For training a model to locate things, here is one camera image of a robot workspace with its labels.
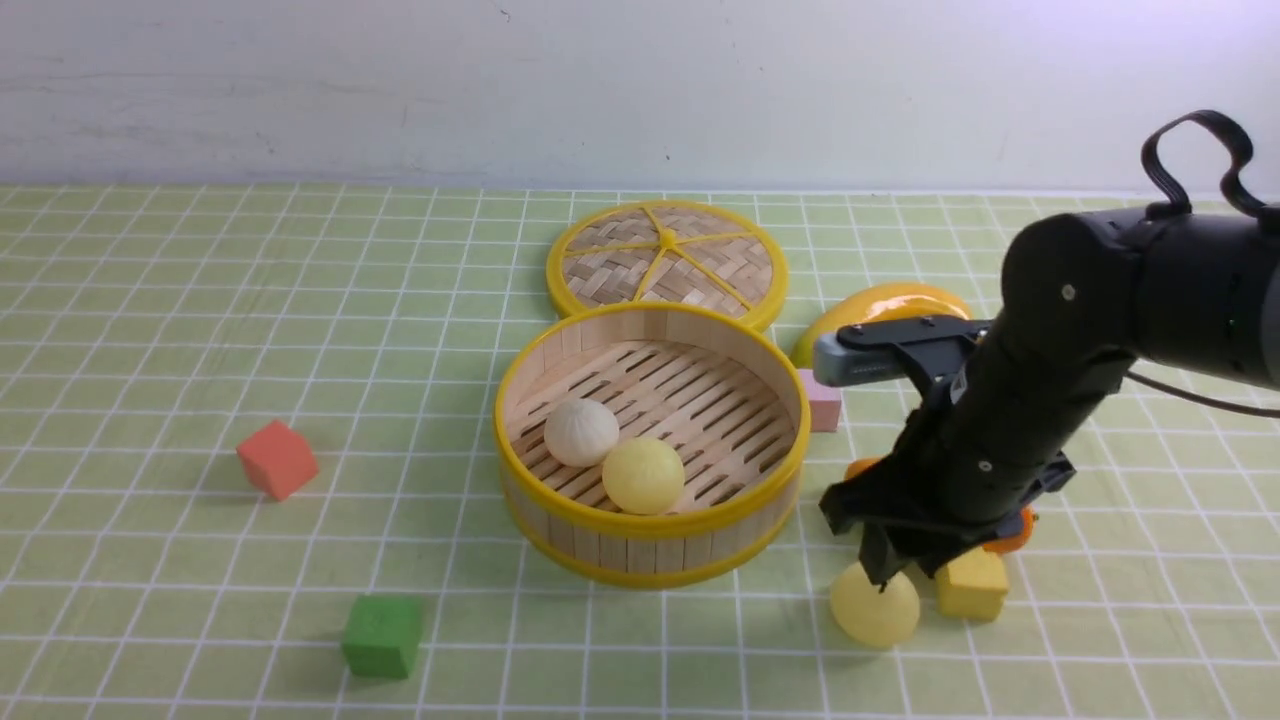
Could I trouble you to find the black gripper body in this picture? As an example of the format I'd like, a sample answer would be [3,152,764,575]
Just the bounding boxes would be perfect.
[820,400,1076,585]

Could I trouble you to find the woven bamboo steamer lid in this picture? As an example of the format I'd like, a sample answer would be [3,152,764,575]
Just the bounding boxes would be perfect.
[545,200,788,331]

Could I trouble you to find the green foam cube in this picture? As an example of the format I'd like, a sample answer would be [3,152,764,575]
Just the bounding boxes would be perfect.
[340,594,424,680]

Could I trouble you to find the yellow foam cube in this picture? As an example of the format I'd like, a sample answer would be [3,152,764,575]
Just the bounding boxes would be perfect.
[933,547,1010,623]

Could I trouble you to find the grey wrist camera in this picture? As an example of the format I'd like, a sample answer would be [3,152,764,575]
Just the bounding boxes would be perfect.
[812,316,991,389]

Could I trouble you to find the pink foam cube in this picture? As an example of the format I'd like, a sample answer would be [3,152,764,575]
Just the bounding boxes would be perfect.
[797,368,844,433]

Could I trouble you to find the yellow plastic banana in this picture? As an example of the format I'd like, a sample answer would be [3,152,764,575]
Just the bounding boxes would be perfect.
[790,282,973,368]

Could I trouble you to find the pale yellow bun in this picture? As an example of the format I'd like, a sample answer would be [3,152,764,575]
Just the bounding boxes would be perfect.
[828,562,922,650]
[602,437,686,516]

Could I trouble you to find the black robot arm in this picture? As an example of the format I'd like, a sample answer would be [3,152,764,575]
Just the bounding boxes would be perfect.
[812,208,1279,585]

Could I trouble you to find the green checked tablecloth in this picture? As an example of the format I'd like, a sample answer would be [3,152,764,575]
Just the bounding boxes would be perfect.
[1,184,1279,719]

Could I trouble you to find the orange toy mango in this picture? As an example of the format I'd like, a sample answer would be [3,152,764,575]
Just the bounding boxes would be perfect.
[844,456,1039,555]

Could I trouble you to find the bamboo steamer tray yellow rim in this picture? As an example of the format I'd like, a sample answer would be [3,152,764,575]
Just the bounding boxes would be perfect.
[493,302,812,589]

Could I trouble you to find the red foam cube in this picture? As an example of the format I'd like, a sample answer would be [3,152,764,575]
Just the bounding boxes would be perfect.
[236,419,320,502]

